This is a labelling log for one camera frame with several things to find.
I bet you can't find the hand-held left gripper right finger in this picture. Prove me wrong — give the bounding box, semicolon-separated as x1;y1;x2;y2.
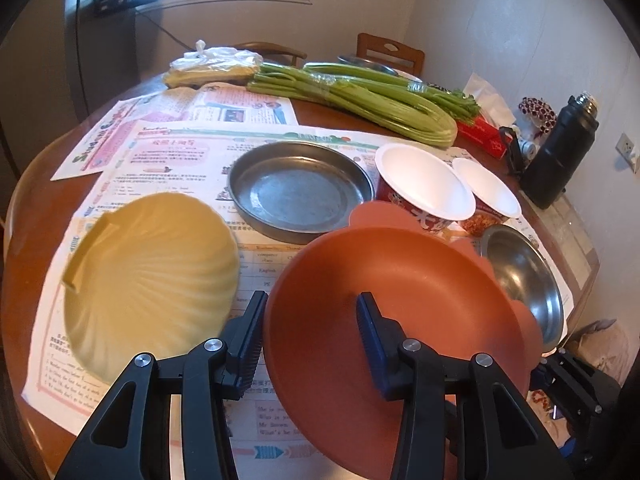
355;291;576;480

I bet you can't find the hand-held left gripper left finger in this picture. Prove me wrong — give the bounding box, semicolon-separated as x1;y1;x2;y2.
54;290;269;480

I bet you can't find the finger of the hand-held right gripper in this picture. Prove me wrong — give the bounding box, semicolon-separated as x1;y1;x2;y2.
530;351;623;441

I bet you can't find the orange plastic plate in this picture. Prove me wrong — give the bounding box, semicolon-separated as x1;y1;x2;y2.
262;201;543;480

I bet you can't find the stainless steel bowl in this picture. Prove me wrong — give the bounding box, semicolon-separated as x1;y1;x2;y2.
480;224;565;353

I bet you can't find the yellow shell-shaped plate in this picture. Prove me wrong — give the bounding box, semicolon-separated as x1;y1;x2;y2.
62;191;241;386

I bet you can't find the round steel pan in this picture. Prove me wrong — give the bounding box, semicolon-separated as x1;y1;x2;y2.
227;141;376;247

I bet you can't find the large white paper bowl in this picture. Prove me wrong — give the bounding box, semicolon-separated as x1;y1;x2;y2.
375;143;477;237

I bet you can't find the small white paper bowl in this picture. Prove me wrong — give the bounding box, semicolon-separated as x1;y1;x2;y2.
451;157;522;236

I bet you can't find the large printed newspaper sheet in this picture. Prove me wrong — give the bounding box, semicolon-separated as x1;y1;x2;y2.
22;121;576;461

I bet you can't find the black thermos bottle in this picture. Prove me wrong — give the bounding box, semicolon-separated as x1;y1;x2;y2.
500;94;600;209

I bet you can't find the red tissue box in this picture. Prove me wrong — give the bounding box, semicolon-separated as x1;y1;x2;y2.
455;72;518;158

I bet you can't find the large celery bunch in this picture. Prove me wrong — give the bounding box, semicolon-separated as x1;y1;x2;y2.
246;71;458;148

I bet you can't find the pink printed newspaper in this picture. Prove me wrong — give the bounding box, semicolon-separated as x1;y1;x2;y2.
50;85;301;181

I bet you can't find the dotted fabric pouch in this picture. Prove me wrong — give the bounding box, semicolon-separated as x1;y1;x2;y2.
517;96;557;133

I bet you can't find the slim celery bunch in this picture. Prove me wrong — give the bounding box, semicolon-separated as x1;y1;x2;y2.
303;61;481;121

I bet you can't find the steel pot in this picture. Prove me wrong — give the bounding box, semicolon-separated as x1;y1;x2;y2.
337;55;401;73

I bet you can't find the plastic bag of vegetables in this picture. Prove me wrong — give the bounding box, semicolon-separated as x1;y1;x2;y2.
165;40;263;88

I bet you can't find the wooden chair with backrest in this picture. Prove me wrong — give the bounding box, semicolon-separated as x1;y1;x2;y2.
356;33;426;76

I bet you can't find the grey refrigerator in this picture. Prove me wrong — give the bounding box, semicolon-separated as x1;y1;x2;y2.
65;0;166;106

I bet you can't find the wall socket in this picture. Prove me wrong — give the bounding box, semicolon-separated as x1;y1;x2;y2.
617;132;638;173

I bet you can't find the wooden chair with curved rail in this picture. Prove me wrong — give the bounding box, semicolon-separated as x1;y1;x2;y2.
232;42;308;67

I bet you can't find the black cable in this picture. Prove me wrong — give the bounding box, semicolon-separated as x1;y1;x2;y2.
134;10;201;47

